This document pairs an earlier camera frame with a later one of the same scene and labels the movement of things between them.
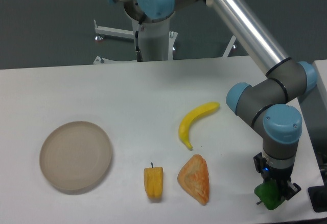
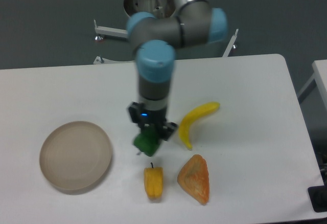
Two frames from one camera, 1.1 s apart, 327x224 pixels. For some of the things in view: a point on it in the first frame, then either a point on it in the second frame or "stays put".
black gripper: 286,189 to 156,118
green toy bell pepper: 268,193 to 147,140
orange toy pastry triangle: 193,178 stays put
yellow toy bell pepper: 153,181 stays put
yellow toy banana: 184,125 stays put
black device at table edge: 318,195 stays put
